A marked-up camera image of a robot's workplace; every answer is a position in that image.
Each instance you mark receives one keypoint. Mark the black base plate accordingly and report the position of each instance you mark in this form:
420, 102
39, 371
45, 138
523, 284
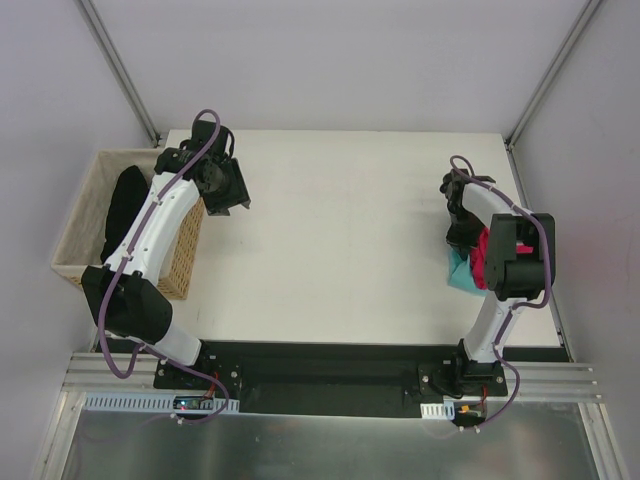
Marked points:
382, 381

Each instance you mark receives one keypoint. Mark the black garment in basket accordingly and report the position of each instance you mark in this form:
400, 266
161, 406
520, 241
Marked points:
128, 197

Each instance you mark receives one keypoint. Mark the right white cable duct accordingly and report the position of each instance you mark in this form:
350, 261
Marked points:
444, 411

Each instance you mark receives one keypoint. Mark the left white cable duct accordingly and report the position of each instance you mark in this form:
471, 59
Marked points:
158, 403

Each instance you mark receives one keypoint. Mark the aluminium corner post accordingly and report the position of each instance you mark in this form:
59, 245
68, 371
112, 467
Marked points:
566, 49
99, 31

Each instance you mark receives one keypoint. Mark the wicker laundry basket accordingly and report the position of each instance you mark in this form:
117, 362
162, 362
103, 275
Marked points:
111, 196

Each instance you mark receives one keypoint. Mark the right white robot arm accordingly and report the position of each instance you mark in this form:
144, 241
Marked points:
518, 269

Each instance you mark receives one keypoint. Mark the aluminium rail frame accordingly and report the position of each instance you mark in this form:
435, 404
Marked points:
539, 382

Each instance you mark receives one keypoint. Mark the white cable duct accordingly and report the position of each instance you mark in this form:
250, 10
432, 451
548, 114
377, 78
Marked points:
158, 403
444, 411

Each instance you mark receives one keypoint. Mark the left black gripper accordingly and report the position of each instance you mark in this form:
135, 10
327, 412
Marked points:
232, 187

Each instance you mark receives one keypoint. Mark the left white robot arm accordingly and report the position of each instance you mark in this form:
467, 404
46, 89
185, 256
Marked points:
123, 294

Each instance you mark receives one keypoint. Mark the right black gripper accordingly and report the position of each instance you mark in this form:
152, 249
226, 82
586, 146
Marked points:
462, 236

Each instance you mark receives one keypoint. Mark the pink t-shirt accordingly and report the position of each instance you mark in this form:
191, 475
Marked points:
480, 255

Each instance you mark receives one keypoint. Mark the right aluminium corner post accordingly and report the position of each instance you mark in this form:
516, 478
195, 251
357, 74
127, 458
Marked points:
566, 49

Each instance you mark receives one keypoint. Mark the teal t-shirt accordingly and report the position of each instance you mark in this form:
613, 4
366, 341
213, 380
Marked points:
460, 274

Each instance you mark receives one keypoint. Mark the left aluminium corner post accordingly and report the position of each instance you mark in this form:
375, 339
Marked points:
99, 31

